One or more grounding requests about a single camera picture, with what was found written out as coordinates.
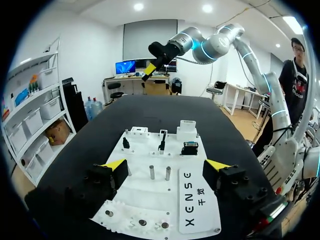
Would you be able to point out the white board with sockets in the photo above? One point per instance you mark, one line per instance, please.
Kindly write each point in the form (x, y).
(150, 195)

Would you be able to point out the person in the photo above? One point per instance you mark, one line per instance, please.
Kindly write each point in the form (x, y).
(295, 82)

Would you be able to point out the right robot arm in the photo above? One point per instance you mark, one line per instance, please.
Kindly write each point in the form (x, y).
(217, 46)

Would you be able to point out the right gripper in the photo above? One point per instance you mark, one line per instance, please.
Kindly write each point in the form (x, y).
(166, 51)

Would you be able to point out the small black plug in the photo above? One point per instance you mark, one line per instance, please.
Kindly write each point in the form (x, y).
(125, 143)

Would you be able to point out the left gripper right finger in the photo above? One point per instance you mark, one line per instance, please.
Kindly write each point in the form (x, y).
(232, 180)

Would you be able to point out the black wide connector plug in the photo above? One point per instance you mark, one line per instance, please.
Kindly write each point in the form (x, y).
(190, 148)

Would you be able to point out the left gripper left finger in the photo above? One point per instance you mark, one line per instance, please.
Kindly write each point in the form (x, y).
(100, 185)

